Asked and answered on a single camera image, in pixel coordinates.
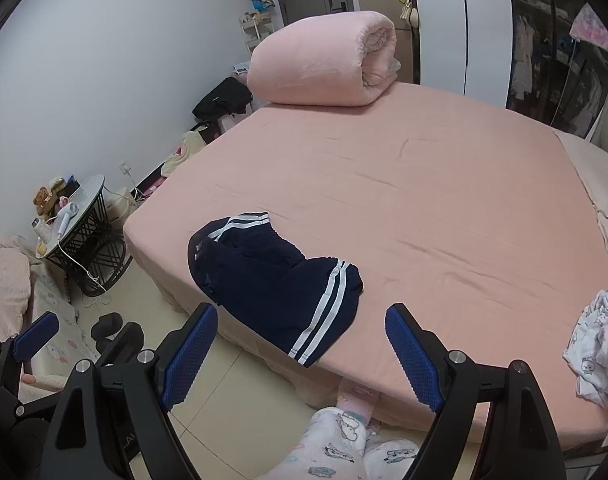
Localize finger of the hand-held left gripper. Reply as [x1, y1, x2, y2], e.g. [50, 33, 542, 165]
[0, 311, 61, 413]
[98, 321, 146, 368]

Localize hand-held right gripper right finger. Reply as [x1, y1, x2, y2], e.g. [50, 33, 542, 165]
[385, 303, 567, 480]

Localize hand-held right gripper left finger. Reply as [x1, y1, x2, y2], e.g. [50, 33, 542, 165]
[53, 303, 220, 480]

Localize navy white-striped shorts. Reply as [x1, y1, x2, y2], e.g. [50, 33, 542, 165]
[187, 212, 365, 367]

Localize black rounded object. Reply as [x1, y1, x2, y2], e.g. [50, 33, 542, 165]
[90, 312, 123, 352]

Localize printed play mat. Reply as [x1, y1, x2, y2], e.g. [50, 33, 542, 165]
[19, 260, 110, 391]

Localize pink floor cushion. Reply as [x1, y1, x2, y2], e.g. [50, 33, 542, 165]
[0, 237, 32, 333]

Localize pink printed cloth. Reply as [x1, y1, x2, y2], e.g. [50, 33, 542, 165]
[336, 380, 383, 423]

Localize person's printed pajama pants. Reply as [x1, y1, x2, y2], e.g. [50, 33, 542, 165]
[279, 407, 421, 480]

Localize white hair dryer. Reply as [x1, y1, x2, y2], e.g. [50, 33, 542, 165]
[44, 202, 80, 238]

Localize white round appliance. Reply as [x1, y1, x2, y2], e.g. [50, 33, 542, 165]
[106, 187, 137, 223]

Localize brown teddy bear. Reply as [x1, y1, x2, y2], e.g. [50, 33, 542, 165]
[32, 186, 57, 218]

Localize round black side table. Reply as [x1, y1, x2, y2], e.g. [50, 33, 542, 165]
[36, 174, 133, 297]

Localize bed with pink sheet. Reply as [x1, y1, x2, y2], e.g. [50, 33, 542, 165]
[122, 82, 608, 453]

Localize white printed garment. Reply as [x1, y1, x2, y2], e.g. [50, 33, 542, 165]
[563, 287, 608, 408]

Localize cream tote bag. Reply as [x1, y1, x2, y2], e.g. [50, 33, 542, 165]
[161, 130, 220, 178]

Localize black backpack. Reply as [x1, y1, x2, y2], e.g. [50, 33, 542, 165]
[192, 76, 254, 121]

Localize rolled pink quilt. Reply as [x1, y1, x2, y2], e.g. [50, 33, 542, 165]
[247, 10, 398, 108]

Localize white wardrobe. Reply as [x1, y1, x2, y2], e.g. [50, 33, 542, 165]
[410, 0, 514, 108]

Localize dark glass wardrobe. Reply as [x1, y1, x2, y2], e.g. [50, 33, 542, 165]
[506, 0, 608, 136]

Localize white trolley shelf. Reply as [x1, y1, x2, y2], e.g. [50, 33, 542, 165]
[240, 10, 275, 68]

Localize wooden dresser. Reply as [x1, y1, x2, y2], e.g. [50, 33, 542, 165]
[356, 0, 415, 86]

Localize pink printed umbrella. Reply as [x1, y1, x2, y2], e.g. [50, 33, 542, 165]
[570, 2, 608, 53]

